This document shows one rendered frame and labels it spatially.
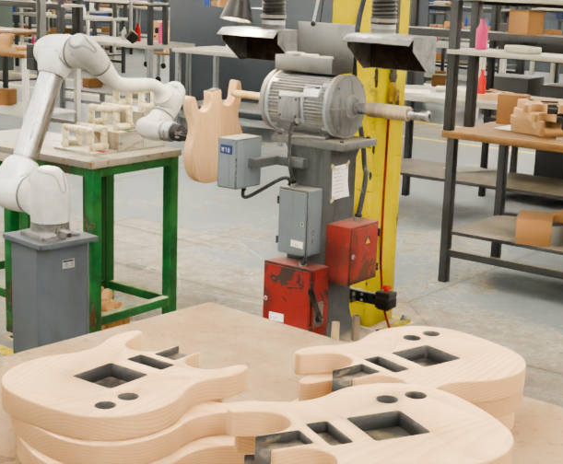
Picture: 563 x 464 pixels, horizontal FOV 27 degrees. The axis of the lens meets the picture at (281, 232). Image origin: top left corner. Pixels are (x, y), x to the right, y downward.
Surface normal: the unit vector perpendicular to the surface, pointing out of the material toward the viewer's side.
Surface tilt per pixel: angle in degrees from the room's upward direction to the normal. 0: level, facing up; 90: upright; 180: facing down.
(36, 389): 0
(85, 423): 90
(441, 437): 0
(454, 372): 0
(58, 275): 90
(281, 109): 90
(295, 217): 90
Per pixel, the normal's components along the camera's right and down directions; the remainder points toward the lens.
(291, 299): -0.61, 0.16
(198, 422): 0.67, 0.18
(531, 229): -0.28, 0.21
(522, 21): -0.92, 0.06
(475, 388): 0.18, 0.22
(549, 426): 0.04, -0.97
